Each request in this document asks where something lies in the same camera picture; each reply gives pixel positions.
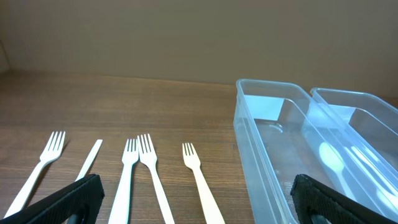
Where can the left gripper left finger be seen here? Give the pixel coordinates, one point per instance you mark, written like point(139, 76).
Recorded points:
point(82, 198)

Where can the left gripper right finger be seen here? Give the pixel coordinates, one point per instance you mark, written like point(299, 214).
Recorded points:
point(315, 202)

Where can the white spoon thin handle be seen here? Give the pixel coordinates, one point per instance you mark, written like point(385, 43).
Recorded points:
point(332, 160)

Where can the clear plastic container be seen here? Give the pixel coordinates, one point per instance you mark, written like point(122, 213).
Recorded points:
point(277, 140)
point(369, 120)

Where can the white spoon wide handle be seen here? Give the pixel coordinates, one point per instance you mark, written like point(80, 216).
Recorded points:
point(385, 190)

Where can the white spoon slanted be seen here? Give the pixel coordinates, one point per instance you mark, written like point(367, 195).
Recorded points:
point(365, 168)

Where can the yellow plastic fork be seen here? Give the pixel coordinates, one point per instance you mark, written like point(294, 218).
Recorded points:
point(210, 208)

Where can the white fork tines down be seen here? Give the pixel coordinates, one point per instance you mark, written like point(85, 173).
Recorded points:
point(89, 160)

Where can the white fork far left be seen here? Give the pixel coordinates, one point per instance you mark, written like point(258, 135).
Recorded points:
point(51, 153)

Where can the white fork slanted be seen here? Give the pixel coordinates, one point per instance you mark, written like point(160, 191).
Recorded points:
point(148, 157)

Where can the white fork wide handle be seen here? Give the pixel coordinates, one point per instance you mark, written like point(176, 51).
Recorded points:
point(120, 209)

